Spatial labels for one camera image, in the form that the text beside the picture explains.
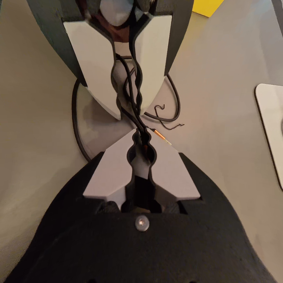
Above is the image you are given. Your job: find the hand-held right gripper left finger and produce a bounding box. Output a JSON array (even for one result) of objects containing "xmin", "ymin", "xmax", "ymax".
[{"xmin": 83, "ymin": 129, "xmax": 139, "ymax": 210}]

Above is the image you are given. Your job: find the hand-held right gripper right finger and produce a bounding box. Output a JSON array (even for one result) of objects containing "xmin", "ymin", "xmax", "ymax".
[{"xmin": 144, "ymin": 128, "xmax": 201, "ymax": 211}]

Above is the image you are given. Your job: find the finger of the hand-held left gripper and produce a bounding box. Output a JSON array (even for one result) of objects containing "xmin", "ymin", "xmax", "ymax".
[
  {"xmin": 63, "ymin": 20, "xmax": 122, "ymax": 121},
  {"xmin": 130, "ymin": 14, "xmax": 173, "ymax": 116}
]

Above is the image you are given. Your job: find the black hub cable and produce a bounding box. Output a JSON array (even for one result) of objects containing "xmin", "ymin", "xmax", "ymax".
[{"xmin": 71, "ymin": 66, "xmax": 181, "ymax": 163}]

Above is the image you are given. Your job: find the yellow plastic bin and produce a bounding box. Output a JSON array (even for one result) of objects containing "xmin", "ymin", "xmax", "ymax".
[{"xmin": 192, "ymin": 0, "xmax": 224, "ymax": 18}]

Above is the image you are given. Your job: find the white desk stand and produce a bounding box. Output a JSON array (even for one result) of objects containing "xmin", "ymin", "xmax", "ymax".
[{"xmin": 254, "ymin": 84, "xmax": 283, "ymax": 191}]

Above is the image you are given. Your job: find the thin black wire tie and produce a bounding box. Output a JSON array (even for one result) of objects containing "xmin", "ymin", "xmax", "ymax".
[{"xmin": 154, "ymin": 105, "xmax": 185, "ymax": 130}]

